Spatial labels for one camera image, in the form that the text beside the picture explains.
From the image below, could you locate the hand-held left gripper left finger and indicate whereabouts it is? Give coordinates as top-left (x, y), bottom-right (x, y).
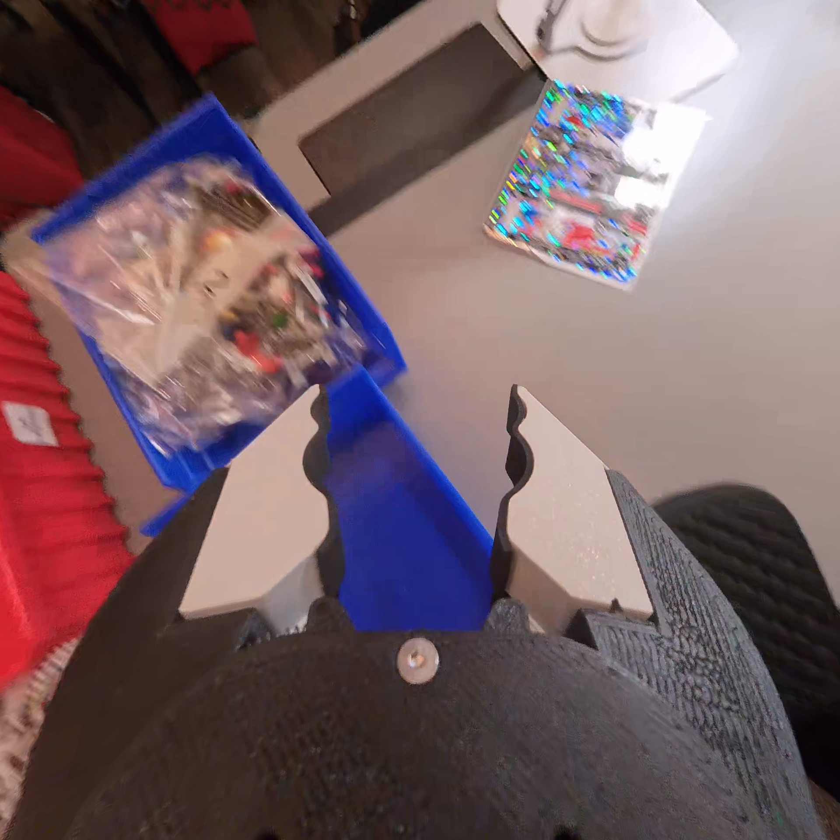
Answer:
top-left (178, 385), bottom-right (343, 635)

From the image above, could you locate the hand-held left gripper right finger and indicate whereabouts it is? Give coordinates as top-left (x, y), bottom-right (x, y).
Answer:
top-left (491, 384), bottom-right (658, 634)

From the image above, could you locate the blue plastic bin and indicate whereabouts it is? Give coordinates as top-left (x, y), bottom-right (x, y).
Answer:
top-left (29, 92), bottom-right (408, 493)
top-left (140, 364), bottom-right (497, 634)

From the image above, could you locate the holographic sticker sheet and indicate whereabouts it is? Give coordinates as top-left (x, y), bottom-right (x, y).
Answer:
top-left (483, 79), bottom-right (710, 291)

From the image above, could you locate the pile of clear lego bags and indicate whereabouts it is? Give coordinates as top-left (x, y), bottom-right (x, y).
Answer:
top-left (3, 154), bottom-right (370, 460)

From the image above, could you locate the black mesh armrest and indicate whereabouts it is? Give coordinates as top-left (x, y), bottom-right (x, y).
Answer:
top-left (655, 483), bottom-right (840, 785)

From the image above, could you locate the red plastic bin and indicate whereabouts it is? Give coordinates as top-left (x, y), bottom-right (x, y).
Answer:
top-left (0, 85), bottom-right (135, 690)

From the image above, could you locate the white book stand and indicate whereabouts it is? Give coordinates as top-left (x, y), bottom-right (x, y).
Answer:
top-left (497, 0), bottom-right (739, 106)

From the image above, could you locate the red felt bag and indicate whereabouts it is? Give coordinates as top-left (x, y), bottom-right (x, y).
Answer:
top-left (141, 0), bottom-right (257, 76)

